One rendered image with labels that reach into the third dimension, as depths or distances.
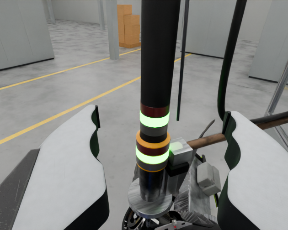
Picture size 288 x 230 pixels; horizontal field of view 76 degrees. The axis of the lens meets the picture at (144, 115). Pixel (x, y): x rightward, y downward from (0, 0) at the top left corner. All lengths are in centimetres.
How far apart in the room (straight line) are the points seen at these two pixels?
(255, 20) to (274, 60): 683
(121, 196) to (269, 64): 482
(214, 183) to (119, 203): 140
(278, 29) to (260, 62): 78
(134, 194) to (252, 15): 1220
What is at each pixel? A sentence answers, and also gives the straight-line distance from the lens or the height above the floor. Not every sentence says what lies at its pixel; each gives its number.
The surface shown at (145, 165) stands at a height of 155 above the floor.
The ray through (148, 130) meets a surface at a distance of 21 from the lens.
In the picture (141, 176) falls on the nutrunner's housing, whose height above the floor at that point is 152.
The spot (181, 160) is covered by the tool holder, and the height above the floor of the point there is 154.
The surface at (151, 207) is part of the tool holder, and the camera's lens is 30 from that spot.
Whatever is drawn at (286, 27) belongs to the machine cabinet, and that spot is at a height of 128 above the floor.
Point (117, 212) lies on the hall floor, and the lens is 201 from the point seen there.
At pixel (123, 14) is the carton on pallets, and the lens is 854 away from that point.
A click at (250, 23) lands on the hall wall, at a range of 1238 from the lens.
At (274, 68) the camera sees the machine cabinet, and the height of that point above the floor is 36.
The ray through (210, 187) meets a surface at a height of 113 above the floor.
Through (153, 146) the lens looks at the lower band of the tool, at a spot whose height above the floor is 158.
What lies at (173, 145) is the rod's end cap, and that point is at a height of 155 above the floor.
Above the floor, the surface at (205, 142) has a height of 155.
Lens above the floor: 172
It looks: 32 degrees down
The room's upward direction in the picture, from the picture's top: 1 degrees clockwise
